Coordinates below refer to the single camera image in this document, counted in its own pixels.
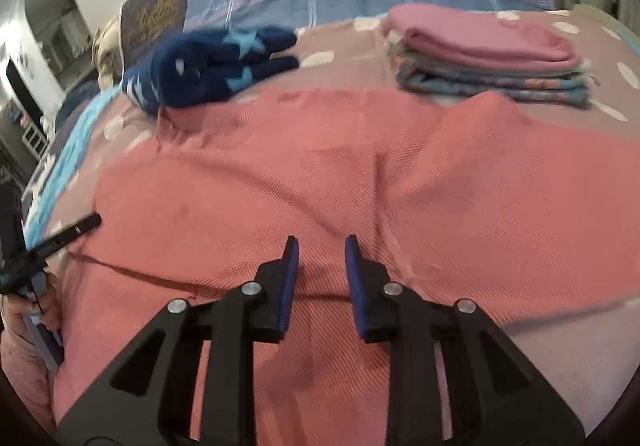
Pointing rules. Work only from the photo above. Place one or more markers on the beige crumpled cloth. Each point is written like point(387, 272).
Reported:
point(107, 54)

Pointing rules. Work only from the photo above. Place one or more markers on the salmon pink knit garment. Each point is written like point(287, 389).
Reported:
point(350, 206)

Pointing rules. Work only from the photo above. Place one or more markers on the pink folded garment on stack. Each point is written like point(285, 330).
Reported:
point(480, 40)

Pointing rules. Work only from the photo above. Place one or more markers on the dark tree-print pillow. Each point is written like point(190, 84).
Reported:
point(144, 23)

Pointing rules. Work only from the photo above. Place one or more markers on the teal patterned folded clothes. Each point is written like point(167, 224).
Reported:
point(420, 73)

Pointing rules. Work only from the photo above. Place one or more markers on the left hand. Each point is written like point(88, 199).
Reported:
point(14, 308)

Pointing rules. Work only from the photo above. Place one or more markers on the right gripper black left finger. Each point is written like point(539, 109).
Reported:
point(188, 376)

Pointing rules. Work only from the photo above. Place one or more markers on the light blue blanket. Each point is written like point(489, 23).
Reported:
point(65, 166)

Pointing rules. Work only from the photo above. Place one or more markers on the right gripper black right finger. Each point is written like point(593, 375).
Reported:
point(455, 377)

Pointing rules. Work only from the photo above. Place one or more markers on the navy star-pattern folded garment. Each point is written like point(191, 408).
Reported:
point(208, 66)

